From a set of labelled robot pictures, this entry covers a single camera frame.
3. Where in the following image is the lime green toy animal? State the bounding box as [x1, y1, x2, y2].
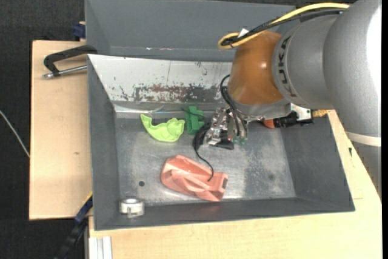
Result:
[139, 113, 186, 143]

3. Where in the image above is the pale wood board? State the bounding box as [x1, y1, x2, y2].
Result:
[28, 39, 94, 221]

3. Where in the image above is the grey metal bin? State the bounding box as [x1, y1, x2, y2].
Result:
[84, 0, 356, 231]

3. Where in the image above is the dark green toy piece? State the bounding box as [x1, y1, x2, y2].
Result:
[184, 105, 206, 135]

